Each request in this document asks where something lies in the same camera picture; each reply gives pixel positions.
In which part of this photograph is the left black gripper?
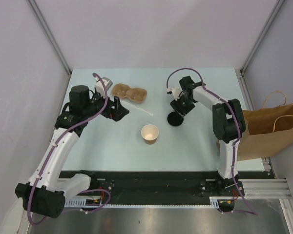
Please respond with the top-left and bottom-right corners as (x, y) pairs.
(83, 89), (128, 121)

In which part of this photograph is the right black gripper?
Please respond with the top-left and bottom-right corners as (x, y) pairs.
(170, 94), (195, 119)

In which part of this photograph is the black plastic cup lid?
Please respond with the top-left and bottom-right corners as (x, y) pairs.
(167, 111), (184, 127)

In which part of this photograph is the brown paper coffee cup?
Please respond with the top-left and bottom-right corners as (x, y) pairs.
(141, 124), (159, 145)

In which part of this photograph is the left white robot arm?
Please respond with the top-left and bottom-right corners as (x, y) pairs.
(15, 85), (129, 218)

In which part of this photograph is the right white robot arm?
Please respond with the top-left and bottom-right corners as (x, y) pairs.
(167, 76), (246, 195)

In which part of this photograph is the brown pulp cup carrier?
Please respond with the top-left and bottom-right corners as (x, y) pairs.
(111, 83), (147, 104)

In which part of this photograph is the white wrapped straw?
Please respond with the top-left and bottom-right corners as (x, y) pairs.
(122, 101), (154, 116)

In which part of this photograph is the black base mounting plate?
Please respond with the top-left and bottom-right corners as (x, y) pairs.
(40, 170), (275, 212)

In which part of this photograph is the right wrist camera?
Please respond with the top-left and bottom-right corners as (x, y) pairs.
(167, 87), (182, 100)

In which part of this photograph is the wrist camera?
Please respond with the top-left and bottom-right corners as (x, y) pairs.
(167, 87), (182, 100)
(95, 77), (113, 98)

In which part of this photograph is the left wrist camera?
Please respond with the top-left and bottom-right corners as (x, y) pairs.
(95, 77), (113, 98)

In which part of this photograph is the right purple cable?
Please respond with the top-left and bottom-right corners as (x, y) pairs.
(166, 67), (258, 216)

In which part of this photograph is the purple cable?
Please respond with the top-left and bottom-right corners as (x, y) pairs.
(26, 72), (112, 225)
(166, 67), (258, 216)

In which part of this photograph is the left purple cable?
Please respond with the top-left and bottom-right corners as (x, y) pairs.
(26, 72), (112, 225)

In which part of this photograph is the white slotted cable duct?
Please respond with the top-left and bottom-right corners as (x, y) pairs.
(64, 197), (219, 209)

